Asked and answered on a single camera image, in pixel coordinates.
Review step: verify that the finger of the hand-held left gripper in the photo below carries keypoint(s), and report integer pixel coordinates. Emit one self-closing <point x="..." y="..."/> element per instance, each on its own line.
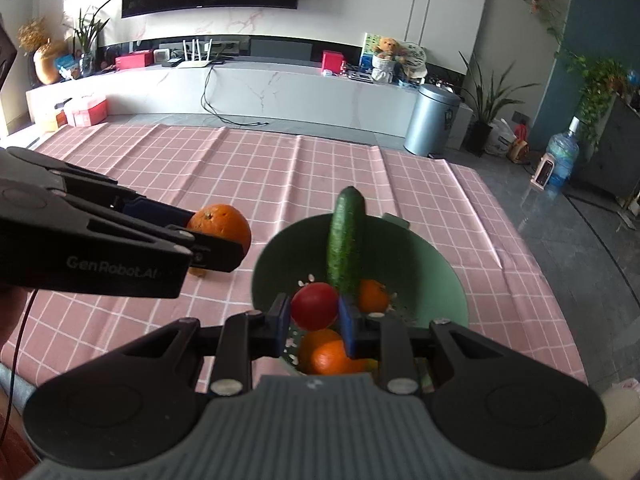
<point x="215" y="257"/>
<point x="150" y="211"/>

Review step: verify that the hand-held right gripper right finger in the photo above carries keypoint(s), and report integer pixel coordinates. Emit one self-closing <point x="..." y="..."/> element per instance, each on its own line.
<point x="349" y="330"/>

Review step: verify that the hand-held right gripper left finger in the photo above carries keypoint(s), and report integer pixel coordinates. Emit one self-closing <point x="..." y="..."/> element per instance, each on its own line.
<point x="282" y="325"/>

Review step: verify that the orange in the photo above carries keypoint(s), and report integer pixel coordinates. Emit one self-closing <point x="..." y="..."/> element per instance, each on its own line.
<point x="374" y="296"/>
<point x="220" y="222"/>
<point x="330" y="357"/>
<point x="312" y="340"/>

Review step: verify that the red tomato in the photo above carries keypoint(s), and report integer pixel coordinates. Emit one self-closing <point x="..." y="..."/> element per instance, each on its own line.
<point x="314" y="306"/>

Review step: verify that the green plastic colander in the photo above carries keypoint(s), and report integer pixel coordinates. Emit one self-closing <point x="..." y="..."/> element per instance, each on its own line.
<point x="415" y="270"/>

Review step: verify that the green cucumber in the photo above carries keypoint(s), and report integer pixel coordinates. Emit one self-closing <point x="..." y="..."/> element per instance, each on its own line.
<point x="345" y="240"/>

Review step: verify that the pink checked tablecloth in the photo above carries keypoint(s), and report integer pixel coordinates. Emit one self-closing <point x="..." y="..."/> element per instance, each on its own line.
<point x="275" y="170"/>

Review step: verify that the pink boxes stack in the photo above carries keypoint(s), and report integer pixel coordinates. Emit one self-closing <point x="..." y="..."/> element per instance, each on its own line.
<point x="87" y="110"/>

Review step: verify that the wide red box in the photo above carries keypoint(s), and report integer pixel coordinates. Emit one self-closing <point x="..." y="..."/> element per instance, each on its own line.
<point x="134" y="60"/>

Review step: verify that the white router with antennas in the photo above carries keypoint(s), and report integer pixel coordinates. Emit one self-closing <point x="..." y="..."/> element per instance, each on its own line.
<point x="194" y="62"/>

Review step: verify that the small white clock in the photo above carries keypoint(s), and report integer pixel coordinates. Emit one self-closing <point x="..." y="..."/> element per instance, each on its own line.
<point x="161" y="56"/>

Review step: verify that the orange gourd vase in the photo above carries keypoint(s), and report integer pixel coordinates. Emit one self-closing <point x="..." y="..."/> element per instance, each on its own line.
<point x="47" y="67"/>

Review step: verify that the white marble TV cabinet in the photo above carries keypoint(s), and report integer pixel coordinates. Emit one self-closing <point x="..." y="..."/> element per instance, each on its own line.
<point x="300" y="95"/>

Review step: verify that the thin-leaf potted plant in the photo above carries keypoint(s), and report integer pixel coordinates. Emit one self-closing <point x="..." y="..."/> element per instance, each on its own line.
<point x="87" y="35"/>

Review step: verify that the silver round trash can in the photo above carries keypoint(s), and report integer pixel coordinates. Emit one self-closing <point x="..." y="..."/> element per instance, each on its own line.
<point x="430" y="120"/>

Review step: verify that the small red box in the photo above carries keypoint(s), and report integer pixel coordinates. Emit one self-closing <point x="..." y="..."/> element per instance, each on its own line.
<point x="332" y="61"/>

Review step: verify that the white plastic bag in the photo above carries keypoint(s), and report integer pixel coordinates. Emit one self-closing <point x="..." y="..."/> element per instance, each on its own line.
<point x="500" y="137"/>

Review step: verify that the small pink white heater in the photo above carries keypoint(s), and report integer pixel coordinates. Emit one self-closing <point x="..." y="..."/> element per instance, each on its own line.
<point x="544" y="172"/>

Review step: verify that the white pot under teddy bear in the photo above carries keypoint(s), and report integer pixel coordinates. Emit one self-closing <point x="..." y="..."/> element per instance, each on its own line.
<point x="384" y="70"/>

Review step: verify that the green picture card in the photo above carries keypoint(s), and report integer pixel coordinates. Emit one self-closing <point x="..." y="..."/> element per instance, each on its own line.
<point x="369" y="47"/>

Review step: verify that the brown teddy bear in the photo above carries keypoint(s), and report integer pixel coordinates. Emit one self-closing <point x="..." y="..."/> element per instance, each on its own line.
<point x="390" y="49"/>

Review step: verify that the blue water jug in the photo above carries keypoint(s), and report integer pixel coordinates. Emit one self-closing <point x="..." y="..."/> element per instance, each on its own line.
<point x="564" y="155"/>

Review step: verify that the white round hand fan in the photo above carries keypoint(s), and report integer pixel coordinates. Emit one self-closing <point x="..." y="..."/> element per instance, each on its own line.
<point x="415" y="57"/>

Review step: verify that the dark grey cabinet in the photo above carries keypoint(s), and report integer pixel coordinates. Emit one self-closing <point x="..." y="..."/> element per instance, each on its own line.
<point x="617" y="150"/>

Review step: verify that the hanging ivy plant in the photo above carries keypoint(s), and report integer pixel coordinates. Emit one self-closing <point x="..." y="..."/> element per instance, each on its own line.
<point x="597" y="90"/>

